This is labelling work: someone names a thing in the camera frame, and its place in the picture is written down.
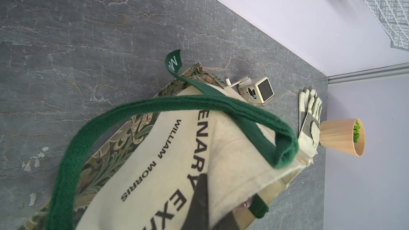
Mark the aluminium frame corner post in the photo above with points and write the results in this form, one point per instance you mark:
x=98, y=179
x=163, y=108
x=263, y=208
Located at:
x=394, y=71

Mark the potted green plant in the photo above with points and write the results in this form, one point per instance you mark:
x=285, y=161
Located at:
x=343, y=135

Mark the cream tote bag green handles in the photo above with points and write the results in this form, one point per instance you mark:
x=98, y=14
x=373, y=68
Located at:
x=135, y=167

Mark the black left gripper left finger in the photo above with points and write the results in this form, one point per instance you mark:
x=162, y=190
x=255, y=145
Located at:
x=198, y=213

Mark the long white wire basket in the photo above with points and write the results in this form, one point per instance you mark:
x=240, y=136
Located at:
x=393, y=16

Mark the beige pencil sharpener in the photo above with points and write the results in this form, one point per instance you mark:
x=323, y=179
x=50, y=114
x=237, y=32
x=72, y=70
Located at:
x=254, y=91

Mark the cream work gloves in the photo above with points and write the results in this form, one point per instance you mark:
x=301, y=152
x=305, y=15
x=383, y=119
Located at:
x=310, y=108

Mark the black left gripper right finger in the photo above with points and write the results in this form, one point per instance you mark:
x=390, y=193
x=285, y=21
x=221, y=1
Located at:
x=227, y=223

